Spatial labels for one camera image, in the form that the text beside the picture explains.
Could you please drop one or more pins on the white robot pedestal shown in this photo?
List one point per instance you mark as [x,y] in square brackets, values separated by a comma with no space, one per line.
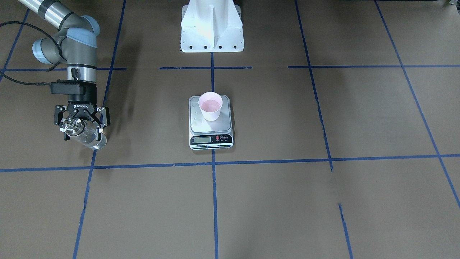
[211,26]

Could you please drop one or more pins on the silver kitchen scale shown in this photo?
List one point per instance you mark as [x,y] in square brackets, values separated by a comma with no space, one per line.
[204,134]

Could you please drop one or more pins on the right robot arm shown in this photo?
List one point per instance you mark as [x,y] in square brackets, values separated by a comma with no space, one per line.
[75,45]

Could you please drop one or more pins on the pink paper cup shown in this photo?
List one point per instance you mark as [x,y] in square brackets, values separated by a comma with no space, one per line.
[210,104]

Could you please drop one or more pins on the glass sauce bottle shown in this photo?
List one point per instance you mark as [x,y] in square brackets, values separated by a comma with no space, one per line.
[83,132]

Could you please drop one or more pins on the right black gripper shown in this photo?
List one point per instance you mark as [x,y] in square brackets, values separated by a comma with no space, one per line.
[83,102]

